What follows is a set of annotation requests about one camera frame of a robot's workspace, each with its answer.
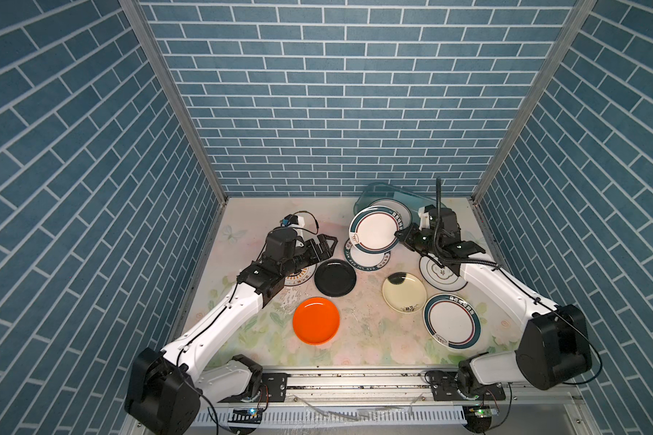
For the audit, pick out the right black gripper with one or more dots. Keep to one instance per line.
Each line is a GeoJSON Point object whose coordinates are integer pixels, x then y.
{"type": "Point", "coordinates": [408, 237]}

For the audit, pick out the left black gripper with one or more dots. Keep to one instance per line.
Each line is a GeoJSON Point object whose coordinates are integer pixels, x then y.
{"type": "Point", "coordinates": [324, 254]}

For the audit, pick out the white plate red characters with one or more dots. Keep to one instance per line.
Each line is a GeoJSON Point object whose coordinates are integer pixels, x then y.
{"type": "Point", "coordinates": [398, 207]}

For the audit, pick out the green red rim plate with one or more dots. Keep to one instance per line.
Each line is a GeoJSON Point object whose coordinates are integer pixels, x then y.
{"type": "Point", "coordinates": [452, 322]}
{"type": "Point", "coordinates": [373, 229]}

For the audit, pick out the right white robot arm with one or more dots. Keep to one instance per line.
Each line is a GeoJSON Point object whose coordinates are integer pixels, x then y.
{"type": "Point", "coordinates": [554, 346]}

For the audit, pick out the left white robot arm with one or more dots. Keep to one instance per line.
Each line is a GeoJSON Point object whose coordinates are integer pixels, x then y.
{"type": "Point", "coordinates": [165, 391]}

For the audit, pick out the translucent teal plastic bin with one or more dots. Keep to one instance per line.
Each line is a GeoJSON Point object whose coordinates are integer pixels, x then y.
{"type": "Point", "coordinates": [380, 190]}

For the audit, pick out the black round plate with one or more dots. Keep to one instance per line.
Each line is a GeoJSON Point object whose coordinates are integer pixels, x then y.
{"type": "Point", "coordinates": [335, 278]}

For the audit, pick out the white plate orange sunburst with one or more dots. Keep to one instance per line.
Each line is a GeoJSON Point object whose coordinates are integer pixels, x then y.
{"type": "Point", "coordinates": [304, 275]}

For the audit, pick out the green rim HAO SHI plate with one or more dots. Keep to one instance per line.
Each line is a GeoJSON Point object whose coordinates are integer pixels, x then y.
{"type": "Point", "coordinates": [364, 261]}

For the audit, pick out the white plate quatrefoil line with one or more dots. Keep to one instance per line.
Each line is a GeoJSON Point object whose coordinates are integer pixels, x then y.
{"type": "Point", "coordinates": [440, 278]}

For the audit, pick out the cream plate black flower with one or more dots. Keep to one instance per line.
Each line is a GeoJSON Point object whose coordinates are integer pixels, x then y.
{"type": "Point", "coordinates": [404, 292]}

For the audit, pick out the orange round plate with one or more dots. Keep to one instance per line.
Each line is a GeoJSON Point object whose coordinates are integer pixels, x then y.
{"type": "Point", "coordinates": [316, 321]}

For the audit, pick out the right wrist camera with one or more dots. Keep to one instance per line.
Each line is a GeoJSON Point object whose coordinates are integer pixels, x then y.
{"type": "Point", "coordinates": [427, 217]}

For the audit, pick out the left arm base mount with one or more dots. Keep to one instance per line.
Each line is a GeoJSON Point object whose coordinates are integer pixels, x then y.
{"type": "Point", "coordinates": [270, 387]}

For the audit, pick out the aluminium front rail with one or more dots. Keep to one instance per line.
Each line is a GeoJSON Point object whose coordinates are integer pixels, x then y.
{"type": "Point", "coordinates": [396, 396]}

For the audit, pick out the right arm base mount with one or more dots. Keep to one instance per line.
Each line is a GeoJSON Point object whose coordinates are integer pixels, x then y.
{"type": "Point", "coordinates": [448, 386]}

